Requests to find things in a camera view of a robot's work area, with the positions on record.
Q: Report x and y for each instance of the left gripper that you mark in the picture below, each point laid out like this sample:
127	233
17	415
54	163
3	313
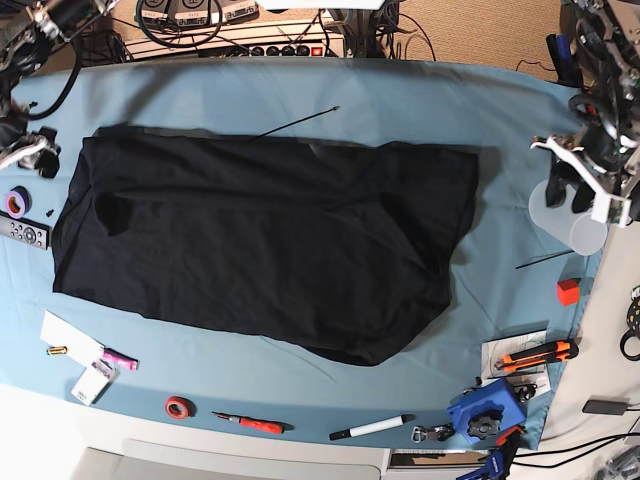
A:
604	173

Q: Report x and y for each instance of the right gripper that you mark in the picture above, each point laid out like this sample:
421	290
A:
37	151

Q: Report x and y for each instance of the black t-shirt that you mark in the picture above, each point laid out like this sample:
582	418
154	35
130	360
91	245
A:
340	249

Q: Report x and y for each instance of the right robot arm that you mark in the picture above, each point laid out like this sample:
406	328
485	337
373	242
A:
27	41

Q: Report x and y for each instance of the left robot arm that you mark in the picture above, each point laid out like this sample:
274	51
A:
597	51

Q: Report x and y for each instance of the frosted plastic cup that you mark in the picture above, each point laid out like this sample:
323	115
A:
578	231

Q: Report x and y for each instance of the purple tape roll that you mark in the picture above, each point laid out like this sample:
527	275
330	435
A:
17	202

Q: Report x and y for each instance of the black remote control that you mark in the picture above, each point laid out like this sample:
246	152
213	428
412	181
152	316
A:
25	231

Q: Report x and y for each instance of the red cube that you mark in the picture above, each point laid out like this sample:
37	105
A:
568	291

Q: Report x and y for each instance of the light blue table cloth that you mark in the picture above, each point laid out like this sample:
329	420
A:
494	111

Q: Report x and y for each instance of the black yellow dotted mug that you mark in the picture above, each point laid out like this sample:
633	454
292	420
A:
632	322

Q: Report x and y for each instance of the orange black utility knife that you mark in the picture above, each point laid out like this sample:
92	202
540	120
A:
548	353

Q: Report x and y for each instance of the white paper card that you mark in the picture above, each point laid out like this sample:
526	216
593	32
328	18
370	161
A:
82	348

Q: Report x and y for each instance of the paper sheet under knife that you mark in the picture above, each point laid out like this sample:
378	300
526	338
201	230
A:
517	374

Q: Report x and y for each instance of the gold battery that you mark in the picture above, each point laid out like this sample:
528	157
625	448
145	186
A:
57	350

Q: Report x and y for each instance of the pink package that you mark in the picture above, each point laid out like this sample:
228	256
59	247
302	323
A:
119	359

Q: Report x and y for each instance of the white small box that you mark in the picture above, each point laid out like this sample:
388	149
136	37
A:
91	384

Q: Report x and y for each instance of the black power adapter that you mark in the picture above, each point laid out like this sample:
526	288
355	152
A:
601	406

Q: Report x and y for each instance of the blue plastic box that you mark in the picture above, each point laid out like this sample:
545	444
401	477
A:
486	412

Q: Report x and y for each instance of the black power strip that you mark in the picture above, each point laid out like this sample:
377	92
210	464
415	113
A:
314	49

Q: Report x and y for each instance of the red tape roll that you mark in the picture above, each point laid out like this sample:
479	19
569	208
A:
179	408

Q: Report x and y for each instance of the metal carabiner clip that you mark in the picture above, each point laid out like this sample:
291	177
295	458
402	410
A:
433	434

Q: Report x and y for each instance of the blue black clamp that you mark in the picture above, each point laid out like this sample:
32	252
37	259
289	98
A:
497	464

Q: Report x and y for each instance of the black white marker pen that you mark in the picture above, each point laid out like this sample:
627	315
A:
375	427

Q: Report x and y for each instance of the red screwdriver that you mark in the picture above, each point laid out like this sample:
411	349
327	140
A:
266	426

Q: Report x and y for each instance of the short black cable tie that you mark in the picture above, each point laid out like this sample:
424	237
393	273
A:
543	259

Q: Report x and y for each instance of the long black cable tie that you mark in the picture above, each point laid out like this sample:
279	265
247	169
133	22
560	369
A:
296	122

